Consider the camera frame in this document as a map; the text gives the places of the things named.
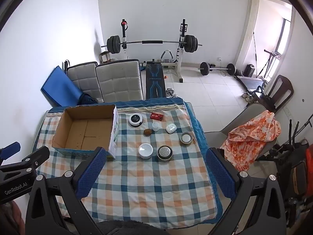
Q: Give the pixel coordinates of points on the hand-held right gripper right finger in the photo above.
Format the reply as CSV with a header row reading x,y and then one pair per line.
x,y
220,173

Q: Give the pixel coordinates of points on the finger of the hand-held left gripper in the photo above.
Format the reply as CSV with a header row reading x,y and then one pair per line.
x,y
11,149
31,158

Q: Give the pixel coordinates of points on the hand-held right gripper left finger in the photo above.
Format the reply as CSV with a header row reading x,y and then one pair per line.
x,y
91,171

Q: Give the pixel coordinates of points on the cardboard box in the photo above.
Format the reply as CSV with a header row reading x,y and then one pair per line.
x,y
80,132

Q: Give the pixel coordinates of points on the metal-rimmed round lid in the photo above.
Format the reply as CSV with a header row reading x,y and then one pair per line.
x,y
186,138

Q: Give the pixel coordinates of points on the white round container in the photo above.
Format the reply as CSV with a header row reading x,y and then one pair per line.
x,y
145,150

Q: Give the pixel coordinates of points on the metal perforated round tin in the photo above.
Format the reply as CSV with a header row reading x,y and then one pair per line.
x,y
164,151

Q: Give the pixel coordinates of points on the white rounded square device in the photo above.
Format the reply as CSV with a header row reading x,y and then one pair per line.
x,y
171,129

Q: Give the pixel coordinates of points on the brown walnut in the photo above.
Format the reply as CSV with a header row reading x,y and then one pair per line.
x,y
147,132

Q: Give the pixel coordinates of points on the round white black-faced device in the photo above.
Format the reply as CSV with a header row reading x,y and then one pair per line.
x,y
135,119

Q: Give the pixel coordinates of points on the small white cup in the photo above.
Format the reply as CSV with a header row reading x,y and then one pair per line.
x,y
155,126

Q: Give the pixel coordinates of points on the person's left forearm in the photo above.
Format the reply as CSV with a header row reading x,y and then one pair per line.
x,y
9,217

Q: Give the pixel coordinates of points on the orange white patterned cloth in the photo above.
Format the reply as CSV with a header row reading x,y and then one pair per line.
x,y
251,139

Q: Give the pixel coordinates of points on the grey upholstered chair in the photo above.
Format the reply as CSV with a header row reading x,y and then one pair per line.
x,y
244,117

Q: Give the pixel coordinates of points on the plaid blanket with blue border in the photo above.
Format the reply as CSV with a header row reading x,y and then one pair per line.
x,y
151,188

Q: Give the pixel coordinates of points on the dark grey fleece garment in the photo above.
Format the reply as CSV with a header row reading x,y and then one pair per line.
x,y
132,229

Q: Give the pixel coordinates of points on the dark blue cloth bundle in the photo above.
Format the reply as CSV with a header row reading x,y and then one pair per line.
x,y
87,99

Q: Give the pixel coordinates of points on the black tripod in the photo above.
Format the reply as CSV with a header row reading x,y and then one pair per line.
x,y
291,146

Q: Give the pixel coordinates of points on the blue exercise mat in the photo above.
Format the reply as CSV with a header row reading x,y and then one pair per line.
x,y
58,85

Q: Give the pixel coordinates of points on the black orange bag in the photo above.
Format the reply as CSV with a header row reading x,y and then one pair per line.
x,y
300,173

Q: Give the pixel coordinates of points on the pair of white shoes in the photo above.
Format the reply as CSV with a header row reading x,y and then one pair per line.
x,y
247,96

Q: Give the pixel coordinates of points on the flat red box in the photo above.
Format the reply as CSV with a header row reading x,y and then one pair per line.
x,y
156,116

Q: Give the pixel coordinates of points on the chrome dumbbell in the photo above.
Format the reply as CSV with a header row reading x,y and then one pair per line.
x,y
170,92

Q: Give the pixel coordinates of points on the black treadmill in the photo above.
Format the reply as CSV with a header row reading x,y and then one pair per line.
x,y
249,82

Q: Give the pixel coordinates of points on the dark wooden chair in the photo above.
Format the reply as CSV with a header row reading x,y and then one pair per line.
x,y
281,90

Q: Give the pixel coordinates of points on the short barbell with black plates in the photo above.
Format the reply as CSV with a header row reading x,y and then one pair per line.
x,y
205,68

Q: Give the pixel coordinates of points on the black floor appliance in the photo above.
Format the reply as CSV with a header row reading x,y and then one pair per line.
x,y
250,70

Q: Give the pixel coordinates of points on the white barbell rack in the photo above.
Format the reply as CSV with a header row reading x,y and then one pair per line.
x,y
181,56

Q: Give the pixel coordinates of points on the grey exercise machine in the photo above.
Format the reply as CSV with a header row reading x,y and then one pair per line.
x,y
271,61

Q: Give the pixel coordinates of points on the long barbell with black plates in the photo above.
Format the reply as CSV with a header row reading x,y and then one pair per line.
x,y
151,42

